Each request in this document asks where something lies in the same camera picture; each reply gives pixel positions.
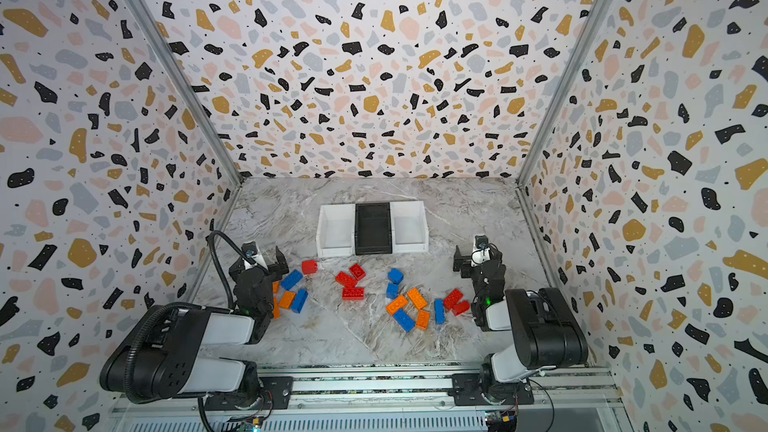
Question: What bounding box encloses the red square lego brick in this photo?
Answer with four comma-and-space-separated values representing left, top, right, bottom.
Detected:
301, 260, 319, 275

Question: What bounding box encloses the black middle bin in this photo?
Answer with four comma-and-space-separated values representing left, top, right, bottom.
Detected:
354, 202, 393, 255

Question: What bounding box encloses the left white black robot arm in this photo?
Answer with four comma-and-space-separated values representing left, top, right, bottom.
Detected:
99, 243, 289, 409

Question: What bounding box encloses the left white bin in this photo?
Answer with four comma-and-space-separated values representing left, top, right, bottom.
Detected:
316, 204, 356, 258

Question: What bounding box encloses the blue lego brick narrow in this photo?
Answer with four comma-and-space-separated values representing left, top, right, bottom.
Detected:
434, 299, 445, 325

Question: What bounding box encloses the white bin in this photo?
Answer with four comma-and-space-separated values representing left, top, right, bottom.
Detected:
316, 204, 356, 258
389, 201, 429, 254

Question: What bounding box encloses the right white bin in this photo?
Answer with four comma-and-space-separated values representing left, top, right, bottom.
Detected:
389, 201, 429, 254

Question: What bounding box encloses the orange lego brick centre upper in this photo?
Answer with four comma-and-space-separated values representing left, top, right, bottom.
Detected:
406, 288, 428, 310

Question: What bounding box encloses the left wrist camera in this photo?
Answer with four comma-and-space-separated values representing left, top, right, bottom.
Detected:
242, 242, 267, 269

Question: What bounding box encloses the blue square lego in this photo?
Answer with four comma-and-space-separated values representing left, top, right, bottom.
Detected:
388, 268, 404, 284
386, 283, 399, 300

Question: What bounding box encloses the orange lego brick centre lower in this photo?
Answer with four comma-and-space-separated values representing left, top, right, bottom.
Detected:
416, 309, 431, 330

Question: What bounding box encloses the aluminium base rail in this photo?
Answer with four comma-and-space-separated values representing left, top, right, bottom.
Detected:
104, 362, 633, 431

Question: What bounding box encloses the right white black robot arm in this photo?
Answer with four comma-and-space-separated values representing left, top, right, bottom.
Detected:
449, 236, 588, 406

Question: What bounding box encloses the orange lego brick centre left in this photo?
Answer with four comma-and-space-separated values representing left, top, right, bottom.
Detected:
386, 295, 408, 316

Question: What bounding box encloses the orange lego brick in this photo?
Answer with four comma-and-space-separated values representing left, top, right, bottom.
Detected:
406, 288, 428, 310
386, 295, 408, 316
277, 291, 296, 309
416, 309, 431, 330

